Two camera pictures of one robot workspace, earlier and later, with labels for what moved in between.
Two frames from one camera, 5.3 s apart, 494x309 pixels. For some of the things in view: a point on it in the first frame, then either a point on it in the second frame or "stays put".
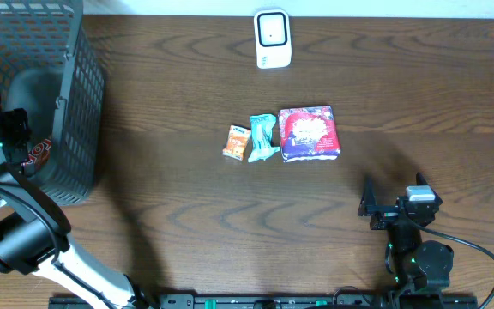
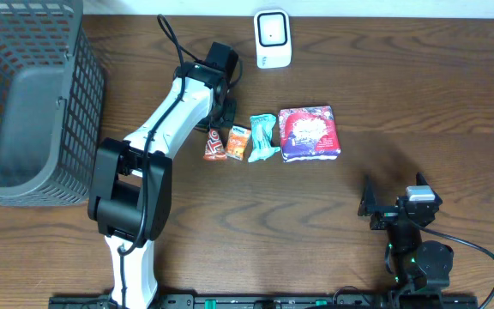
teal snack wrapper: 262,136 stays put
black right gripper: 385,215 stays put
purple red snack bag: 308,134 stays put
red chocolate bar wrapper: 39,153 → 213,147
